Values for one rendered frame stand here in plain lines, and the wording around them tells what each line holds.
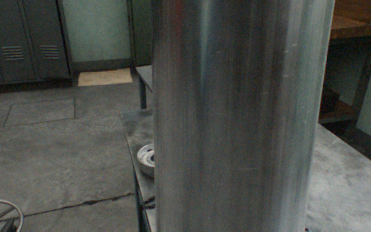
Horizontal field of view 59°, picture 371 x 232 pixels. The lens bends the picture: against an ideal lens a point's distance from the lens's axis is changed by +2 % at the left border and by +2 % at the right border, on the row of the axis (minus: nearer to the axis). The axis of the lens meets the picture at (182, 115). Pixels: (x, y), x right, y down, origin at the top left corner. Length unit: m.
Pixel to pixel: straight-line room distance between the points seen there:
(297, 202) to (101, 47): 3.82
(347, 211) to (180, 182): 0.67
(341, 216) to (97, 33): 3.44
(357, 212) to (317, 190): 0.09
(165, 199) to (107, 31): 3.76
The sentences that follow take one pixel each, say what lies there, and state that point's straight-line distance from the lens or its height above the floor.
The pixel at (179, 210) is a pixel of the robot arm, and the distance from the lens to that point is 0.16.
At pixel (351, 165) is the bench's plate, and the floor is 0.80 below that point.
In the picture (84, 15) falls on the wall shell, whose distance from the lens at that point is 3.86.
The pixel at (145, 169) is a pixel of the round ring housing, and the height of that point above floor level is 0.82.
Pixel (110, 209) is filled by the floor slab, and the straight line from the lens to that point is 1.93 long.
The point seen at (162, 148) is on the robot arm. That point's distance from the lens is 0.16.
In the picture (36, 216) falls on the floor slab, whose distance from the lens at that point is 2.01.
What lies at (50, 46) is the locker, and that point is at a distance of 3.38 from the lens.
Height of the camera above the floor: 1.30
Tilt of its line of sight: 28 degrees down
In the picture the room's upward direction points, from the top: straight up
